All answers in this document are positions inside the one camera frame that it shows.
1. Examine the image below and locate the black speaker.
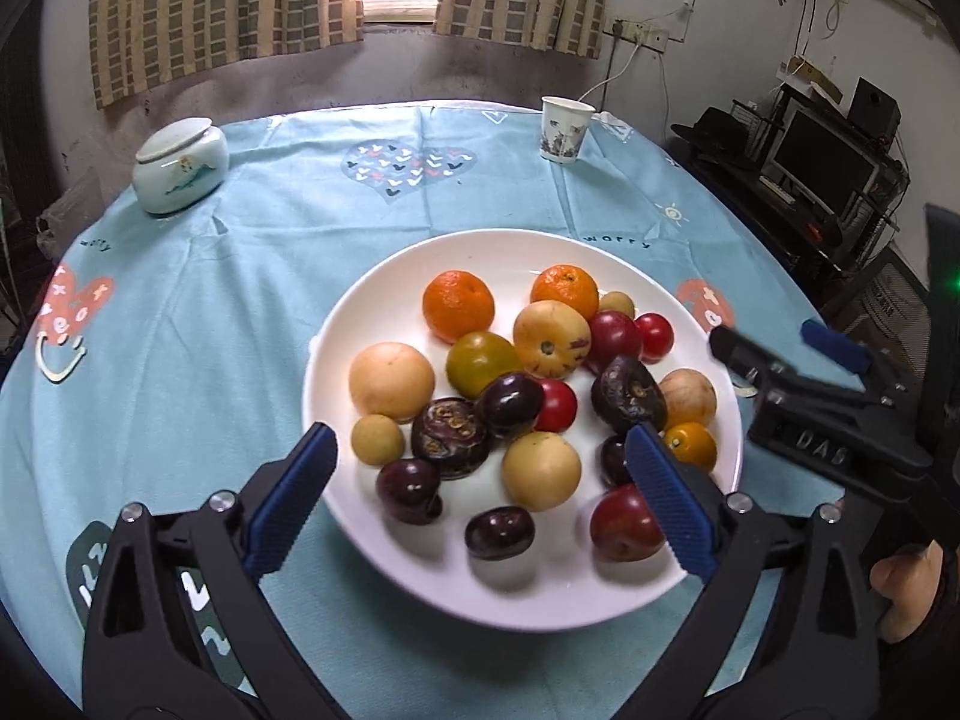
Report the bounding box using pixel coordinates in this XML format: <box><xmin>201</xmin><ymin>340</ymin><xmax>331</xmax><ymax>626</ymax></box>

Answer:
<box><xmin>848</xmin><ymin>78</ymin><xmax>901</xmax><ymax>149</ymax></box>

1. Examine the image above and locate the large beige pear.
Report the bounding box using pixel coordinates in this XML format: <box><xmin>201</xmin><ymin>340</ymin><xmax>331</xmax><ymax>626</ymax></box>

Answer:
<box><xmin>501</xmin><ymin>431</ymin><xmax>583</xmax><ymax>512</ymax></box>

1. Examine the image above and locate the blue patterned tablecloth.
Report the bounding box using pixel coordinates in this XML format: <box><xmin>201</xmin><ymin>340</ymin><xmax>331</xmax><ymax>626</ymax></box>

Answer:
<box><xmin>2</xmin><ymin>103</ymin><xmax>841</xmax><ymax>718</ymax></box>

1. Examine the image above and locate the green yellow tomato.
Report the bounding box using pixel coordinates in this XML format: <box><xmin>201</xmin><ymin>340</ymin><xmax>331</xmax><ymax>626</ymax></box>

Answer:
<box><xmin>446</xmin><ymin>332</ymin><xmax>523</xmax><ymax>400</ymax></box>

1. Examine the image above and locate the dark red plum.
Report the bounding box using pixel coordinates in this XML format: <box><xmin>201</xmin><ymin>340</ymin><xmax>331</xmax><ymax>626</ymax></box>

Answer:
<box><xmin>376</xmin><ymin>458</ymin><xmax>443</xmax><ymax>525</ymax></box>

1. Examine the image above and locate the brown passion fruit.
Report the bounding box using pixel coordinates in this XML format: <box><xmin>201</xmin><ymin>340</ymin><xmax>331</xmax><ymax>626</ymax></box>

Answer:
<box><xmin>410</xmin><ymin>397</ymin><xmax>493</xmax><ymax>479</ymax></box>

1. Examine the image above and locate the dark plum top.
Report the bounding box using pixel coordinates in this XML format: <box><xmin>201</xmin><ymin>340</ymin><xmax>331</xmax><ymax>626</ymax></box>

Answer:
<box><xmin>475</xmin><ymin>372</ymin><xmax>544</xmax><ymax>439</ymax></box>

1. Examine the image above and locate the wall power strip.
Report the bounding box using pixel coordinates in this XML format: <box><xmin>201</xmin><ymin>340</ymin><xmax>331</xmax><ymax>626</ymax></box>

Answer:
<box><xmin>604</xmin><ymin>18</ymin><xmax>670</xmax><ymax>54</ymax></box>

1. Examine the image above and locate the white ceramic lidded jar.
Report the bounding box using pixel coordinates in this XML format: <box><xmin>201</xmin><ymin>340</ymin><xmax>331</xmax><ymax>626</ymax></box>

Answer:
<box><xmin>132</xmin><ymin>117</ymin><xmax>229</xmax><ymax>216</ymax></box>

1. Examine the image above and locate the white oval plate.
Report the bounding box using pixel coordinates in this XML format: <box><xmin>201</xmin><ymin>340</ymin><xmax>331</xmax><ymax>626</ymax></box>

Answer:
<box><xmin>302</xmin><ymin>229</ymin><xmax>742</xmax><ymax>632</ymax></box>

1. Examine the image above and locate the paper cup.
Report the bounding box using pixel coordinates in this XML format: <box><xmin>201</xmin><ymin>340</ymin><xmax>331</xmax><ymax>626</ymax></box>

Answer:
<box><xmin>539</xmin><ymin>96</ymin><xmax>596</xmax><ymax>164</ymax></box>

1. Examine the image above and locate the dark passion fruit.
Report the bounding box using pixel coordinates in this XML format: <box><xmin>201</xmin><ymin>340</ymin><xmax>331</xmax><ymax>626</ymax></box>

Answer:
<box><xmin>590</xmin><ymin>355</ymin><xmax>667</xmax><ymax>436</ymax></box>

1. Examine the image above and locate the red cherry tomato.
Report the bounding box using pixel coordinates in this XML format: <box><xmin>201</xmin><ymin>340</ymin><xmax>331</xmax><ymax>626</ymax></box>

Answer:
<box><xmin>635</xmin><ymin>312</ymin><xmax>675</xmax><ymax>364</ymax></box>
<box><xmin>535</xmin><ymin>379</ymin><xmax>578</xmax><ymax>434</ymax></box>

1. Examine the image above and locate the pale yellow round fruit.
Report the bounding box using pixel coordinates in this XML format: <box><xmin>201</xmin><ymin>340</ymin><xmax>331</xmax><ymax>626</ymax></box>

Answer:
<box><xmin>659</xmin><ymin>369</ymin><xmax>718</xmax><ymax>427</ymax></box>

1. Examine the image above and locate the red cherry tomato top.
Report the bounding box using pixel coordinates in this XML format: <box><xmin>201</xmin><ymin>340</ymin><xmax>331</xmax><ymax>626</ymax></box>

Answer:
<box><xmin>635</xmin><ymin>312</ymin><xmax>675</xmax><ymax>364</ymax></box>

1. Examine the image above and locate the computer monitor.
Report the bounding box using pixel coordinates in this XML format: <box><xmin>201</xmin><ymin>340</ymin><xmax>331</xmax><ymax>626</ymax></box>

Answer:
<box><xmin>765</xmin><ymin>101</ymin><xmax>880</xmax><ymax>218</ymax></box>

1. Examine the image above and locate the small dark plum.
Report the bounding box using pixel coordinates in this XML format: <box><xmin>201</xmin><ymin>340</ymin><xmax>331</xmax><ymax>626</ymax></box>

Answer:
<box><xmin>597</xmin><ymin>436</ymin><xmax>633</xmax><ymax>489</ymax></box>

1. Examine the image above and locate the left striped curtain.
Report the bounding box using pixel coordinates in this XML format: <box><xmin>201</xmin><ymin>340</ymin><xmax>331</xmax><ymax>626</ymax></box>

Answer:
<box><xmin>88</xmin><ymin>0</ymin><xmax>363</xmax><ymax>109</ymax></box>

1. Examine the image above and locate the striped beige melon fruit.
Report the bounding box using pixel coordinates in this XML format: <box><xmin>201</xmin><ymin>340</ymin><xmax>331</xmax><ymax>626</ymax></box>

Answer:
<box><xmin>512</xmin><ymin>301</ymin><xmax>592</xmax><ymax>380</ymax></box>

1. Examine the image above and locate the black hat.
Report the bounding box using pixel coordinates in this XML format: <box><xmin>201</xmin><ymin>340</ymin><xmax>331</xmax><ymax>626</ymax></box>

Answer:
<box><xmin>670</xmin><ymin>106</ymin><xmax>750</xmax><ymax>163</ymax></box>

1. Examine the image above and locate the right hand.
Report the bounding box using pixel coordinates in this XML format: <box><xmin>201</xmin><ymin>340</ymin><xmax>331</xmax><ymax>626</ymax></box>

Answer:
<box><xmin>871</xmin><ymin>541</ymin><xmax>944</xmax><ymax>644</ymax></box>

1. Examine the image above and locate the beige pear front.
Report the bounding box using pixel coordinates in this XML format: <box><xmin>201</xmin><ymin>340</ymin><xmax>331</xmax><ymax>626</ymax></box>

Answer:
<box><xmin>348</xmin><ymin>341</ymin><xmax>436</xmax><ymax>422</ymax></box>

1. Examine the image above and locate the orange mandarin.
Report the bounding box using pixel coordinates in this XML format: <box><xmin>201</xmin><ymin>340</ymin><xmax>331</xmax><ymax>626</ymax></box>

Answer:
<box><xmin>421</xmin><ymin>270</ymin><xmax>496</xmax><ymax>344</ymax></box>
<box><xmin>530</xmin><ymin>263</ymin><xmax>601</xmax><ymax>320</ymax></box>

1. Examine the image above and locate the orange yellow tomato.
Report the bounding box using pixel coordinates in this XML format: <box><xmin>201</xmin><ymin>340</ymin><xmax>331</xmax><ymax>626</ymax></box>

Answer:
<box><xmin>664</xmin><ymin>421</ymin><xmax>718</xmax><ymax>473</ymax></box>

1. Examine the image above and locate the large red plum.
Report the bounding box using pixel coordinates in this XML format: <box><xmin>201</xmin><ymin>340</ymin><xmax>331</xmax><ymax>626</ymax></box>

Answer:
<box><xmin>589</xmin><ymin>484</ymin><xmax>665</xmax><ymax>562</ymax></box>

